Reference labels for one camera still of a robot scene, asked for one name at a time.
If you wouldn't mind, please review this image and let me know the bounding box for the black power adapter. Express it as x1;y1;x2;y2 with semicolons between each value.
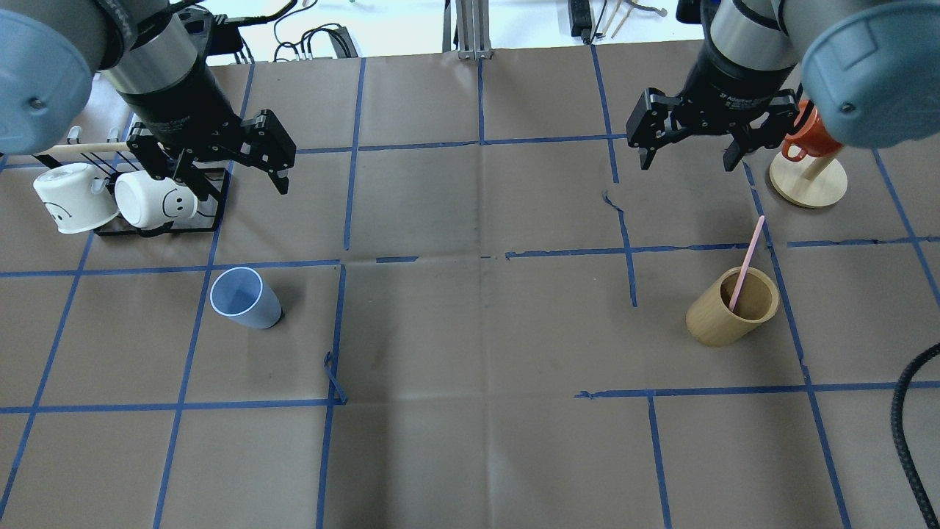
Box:
566;0;594;43

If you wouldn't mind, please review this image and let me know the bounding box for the pink chopstick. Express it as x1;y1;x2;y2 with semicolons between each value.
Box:
728;215;766;314

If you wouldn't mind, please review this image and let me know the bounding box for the white smiley mug left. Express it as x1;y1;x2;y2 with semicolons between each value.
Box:
32;163;120;234

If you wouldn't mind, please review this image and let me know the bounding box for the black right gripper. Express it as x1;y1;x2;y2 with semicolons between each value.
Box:
626;56;797;172

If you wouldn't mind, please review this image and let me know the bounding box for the light blue plastic cup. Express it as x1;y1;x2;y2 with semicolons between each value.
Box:
209;267;284;329

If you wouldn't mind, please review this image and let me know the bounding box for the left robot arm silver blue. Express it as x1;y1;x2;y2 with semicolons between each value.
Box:
1;1;297;201

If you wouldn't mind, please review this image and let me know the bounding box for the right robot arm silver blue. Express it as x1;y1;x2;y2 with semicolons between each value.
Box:
626;1;939;170

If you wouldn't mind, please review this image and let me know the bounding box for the bamboo cylinder holder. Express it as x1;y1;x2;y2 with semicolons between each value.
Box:
685;267;780;348

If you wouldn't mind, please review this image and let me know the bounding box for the aluminium frame post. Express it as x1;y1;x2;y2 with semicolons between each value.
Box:
442;1;494;60

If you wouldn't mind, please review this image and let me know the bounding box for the brown paper table mat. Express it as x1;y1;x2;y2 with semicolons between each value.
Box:
2;43;938;528

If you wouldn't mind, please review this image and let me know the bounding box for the white smiley mug right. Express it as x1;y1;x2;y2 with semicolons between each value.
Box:
114;170;199;230

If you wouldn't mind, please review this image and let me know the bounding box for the black braided cable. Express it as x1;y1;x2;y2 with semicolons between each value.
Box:
890;342;940;529

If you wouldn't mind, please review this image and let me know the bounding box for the wooden mug tree stand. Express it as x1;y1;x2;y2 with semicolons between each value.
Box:
768;153;848;209

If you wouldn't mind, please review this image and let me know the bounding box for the white smiley mug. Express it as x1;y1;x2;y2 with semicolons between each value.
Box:
114;170;199;230
32;163;120;234

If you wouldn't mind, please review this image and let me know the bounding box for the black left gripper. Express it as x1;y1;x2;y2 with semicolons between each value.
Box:
126;70;297;202

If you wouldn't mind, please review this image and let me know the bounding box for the orange mug on tree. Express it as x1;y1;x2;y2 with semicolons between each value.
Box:
780;99;844;163

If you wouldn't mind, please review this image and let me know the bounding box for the wooden chopstick on desk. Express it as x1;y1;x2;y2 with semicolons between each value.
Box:
601;1;634;37

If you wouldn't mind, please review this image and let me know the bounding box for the black wire mug rack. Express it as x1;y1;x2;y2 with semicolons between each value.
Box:
66;125;230;237

